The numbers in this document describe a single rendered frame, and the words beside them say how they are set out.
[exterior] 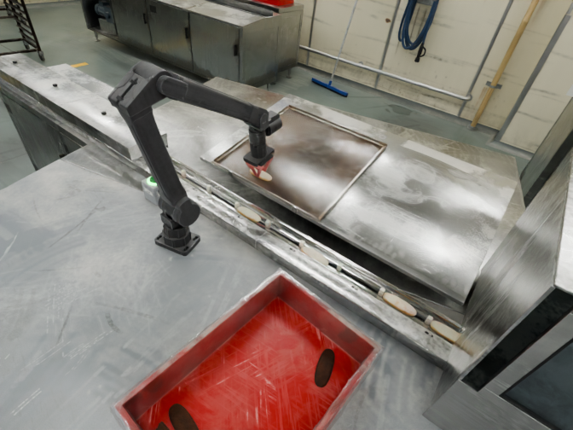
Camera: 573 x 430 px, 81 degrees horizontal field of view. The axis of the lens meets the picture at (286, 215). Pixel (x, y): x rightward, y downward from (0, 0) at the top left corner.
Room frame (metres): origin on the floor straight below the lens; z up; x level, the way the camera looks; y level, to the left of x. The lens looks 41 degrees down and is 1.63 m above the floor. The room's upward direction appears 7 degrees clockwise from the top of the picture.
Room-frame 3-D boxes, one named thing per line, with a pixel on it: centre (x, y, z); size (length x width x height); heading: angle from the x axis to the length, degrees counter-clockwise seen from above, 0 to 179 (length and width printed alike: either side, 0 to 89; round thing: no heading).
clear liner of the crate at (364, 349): (0.31, 0.01, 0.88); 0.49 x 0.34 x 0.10; 143
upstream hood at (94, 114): (1.49, 1.11, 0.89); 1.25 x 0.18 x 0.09; 58
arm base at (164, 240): (0.73, 0.33, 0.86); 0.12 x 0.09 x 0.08; 72
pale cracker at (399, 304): (0.58, -0.35, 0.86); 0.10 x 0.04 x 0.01; 58
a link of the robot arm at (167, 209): (0.75, 0.33, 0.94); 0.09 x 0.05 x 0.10; 145
